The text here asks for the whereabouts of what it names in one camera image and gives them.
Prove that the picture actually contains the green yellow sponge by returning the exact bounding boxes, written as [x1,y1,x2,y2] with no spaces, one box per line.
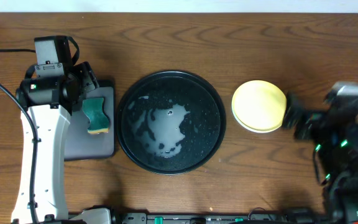
[82,97,110,134]

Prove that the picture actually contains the yellow plate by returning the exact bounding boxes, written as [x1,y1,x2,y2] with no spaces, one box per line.
[231,80,287,129]

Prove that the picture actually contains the mint green plate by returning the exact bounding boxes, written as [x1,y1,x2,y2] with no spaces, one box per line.
[232,109,282,134]

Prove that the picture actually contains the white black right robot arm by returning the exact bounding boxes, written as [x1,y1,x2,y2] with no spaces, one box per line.
[282,92,358,223]

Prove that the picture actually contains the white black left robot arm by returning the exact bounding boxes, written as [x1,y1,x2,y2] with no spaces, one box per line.
[11,62,114,223]

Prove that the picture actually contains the round black tray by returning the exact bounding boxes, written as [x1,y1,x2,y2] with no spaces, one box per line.
[115,70,226,175]

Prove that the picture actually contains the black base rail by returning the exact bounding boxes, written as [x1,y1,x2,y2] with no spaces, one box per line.
[112,207,329,224]

